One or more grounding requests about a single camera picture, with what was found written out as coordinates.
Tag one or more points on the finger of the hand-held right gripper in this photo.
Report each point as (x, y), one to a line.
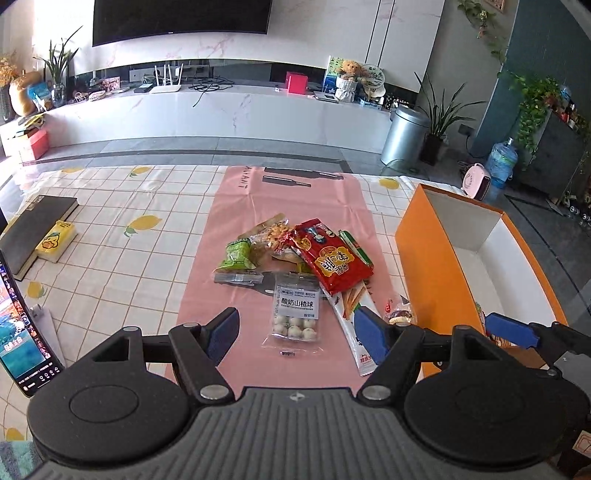
(512, 330)

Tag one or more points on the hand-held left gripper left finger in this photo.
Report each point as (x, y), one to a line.
(225, 333)

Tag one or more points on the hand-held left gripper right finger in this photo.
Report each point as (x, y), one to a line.
(371, 339)

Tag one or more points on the white stick snack packet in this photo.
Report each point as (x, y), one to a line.
(353, 300)

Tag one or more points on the silver striped snack packet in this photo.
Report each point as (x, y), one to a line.
(238, 278)

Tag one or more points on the clear packet of white balls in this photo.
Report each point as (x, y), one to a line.
(293, 316)

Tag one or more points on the green snack packet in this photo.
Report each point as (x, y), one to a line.
(239, 256)

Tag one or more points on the orange cardboard box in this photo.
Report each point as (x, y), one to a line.
(429, 258)

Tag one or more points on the clear peanut snack packet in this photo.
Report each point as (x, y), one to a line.
(272, 233)

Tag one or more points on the orange red snack packet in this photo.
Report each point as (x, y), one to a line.
(480, 314)

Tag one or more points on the small round candy packet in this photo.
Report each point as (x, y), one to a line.
(398, 314)

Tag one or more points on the pink mat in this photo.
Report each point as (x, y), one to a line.
(286, 203)

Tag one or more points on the pink heater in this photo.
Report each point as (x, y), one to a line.
(478, 181)

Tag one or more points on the blue water bottle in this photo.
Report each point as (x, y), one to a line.
(501, 164)

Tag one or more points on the dark cabinet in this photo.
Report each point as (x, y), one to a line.
(561, 157)

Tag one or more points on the yellow tissue packet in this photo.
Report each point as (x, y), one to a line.
(55, 242)

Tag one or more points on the smartphone with lit screen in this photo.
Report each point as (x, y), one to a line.
(23, 332)

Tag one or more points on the silver trash can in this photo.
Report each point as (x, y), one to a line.
(404, 136)

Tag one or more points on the potted plant in black pot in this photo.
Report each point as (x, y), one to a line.
(436, 138)

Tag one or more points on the black book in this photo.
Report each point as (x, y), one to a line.
(34, 230)

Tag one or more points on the white marble tv console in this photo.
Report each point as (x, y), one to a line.
(221, 115)

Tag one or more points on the leafy vine plant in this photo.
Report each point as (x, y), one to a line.
(535, 106)

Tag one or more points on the teal patterned cloth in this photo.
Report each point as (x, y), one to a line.
(16, 461)

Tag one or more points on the white router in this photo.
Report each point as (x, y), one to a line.
(167, 83)

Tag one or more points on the red box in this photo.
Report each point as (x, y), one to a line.
(297, 83)

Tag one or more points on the round paper fan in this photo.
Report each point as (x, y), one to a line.
(372, 77)

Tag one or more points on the pink storage box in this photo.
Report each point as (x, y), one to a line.
(33, 145)

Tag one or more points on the brown teddy bear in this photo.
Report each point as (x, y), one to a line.
(349, 69)

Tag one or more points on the plant in glass vase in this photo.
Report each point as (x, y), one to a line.
(59, 74)

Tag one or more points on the hanging green vine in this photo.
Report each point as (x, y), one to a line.
(482, 23)

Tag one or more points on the yellow plush toy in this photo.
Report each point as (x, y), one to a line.
(25, 94)

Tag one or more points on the black television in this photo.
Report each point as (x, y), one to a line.
(180, 18)

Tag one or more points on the dried yellow flowers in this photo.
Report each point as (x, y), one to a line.
(8, 69)

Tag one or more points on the white wall cabinet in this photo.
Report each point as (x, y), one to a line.
(406, 41)

